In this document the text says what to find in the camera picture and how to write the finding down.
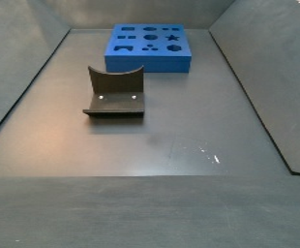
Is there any black curved holder stand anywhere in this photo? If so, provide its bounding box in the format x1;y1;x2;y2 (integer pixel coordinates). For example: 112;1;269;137
82;67;145;116

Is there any blue shape sorter box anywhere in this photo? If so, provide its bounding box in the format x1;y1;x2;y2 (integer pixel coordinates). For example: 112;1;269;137
105;23;192;73

